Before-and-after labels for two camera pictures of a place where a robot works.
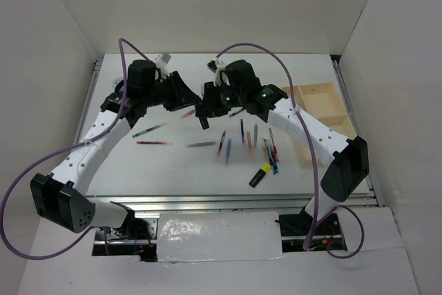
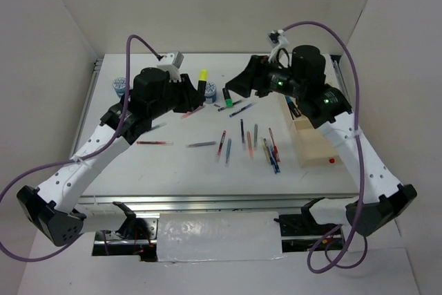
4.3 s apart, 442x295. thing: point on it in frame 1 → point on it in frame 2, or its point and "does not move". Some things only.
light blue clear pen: x=228 y=151 does not move
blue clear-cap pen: x=235 y=112 does not move
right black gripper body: x=223 y=98 → x=280 y=80
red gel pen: x=274 y=147 does not move
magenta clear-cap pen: x=220 y=146 does not move
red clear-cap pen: x=155 y=142 does not move
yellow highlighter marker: x=255 y=179 → x=202 y=81
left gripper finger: x=187 y=98 does not move
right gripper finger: x=204 y=122 → x=255 y=68
